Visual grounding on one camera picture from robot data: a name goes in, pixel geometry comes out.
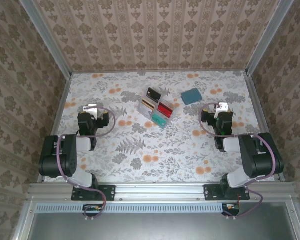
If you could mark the blue card holder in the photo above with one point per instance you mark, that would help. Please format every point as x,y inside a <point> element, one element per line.
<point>191,96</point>

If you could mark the clear acrylic card organizer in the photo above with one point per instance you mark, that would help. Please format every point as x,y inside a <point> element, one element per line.
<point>168,101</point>

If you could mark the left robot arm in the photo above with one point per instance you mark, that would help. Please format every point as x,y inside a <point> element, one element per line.
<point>55,155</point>

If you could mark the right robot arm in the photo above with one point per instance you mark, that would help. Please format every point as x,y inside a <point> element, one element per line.
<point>260,160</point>

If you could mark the red credit card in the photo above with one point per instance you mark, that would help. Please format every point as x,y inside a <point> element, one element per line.
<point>165,110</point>

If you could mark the gold striped credit card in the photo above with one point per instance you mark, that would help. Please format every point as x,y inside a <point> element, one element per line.
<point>148,103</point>

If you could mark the teal credit card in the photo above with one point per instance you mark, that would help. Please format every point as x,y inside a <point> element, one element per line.
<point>160,120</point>

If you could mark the black credit card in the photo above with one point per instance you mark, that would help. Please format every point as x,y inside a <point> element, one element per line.
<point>154,94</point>

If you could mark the grey metal panel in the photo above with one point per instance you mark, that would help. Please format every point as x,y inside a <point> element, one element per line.
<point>160,227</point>

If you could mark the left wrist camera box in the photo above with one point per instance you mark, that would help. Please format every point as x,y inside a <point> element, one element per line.
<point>90,109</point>

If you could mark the aluminium side rail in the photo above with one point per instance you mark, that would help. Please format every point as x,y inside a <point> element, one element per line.
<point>61,100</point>
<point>257,100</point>

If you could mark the aluminium back rail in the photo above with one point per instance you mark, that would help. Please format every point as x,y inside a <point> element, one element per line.
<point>165,72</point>

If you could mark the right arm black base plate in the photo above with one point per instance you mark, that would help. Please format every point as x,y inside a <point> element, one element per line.
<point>211,193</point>

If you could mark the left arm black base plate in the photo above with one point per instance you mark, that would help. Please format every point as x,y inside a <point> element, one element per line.
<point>107,193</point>

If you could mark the aluminium corner post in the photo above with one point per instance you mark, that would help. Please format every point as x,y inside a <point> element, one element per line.
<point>47,37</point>
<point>268,37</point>

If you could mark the aluminium front rail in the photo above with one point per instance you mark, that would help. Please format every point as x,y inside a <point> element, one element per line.
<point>160,191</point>

